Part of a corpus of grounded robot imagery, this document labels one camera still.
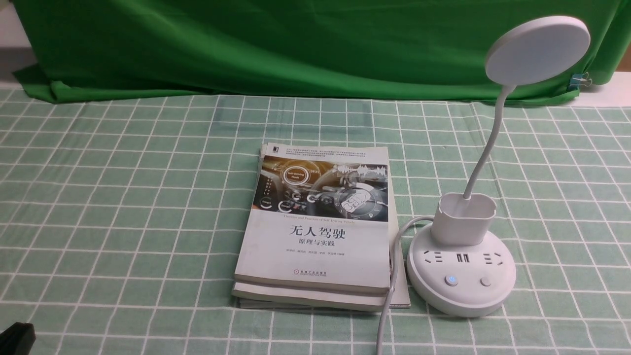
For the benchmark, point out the white desk lamp with socket base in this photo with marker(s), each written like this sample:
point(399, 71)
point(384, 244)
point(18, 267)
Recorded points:
point(455, 263)

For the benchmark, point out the top self-driving textbook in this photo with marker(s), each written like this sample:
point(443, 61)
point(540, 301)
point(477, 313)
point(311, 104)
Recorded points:
point(319, 220)

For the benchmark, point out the green checkered tablecloth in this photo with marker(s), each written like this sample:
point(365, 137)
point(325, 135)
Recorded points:
point(121, 223)

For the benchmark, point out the green backdrop cloth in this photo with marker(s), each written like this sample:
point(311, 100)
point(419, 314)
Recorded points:
point(102, 50)

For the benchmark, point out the blue binder clip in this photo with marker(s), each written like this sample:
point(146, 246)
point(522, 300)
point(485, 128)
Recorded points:
point(579, 80)

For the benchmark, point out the black object at lower left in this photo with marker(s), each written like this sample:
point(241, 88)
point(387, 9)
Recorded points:
point(18, 339)

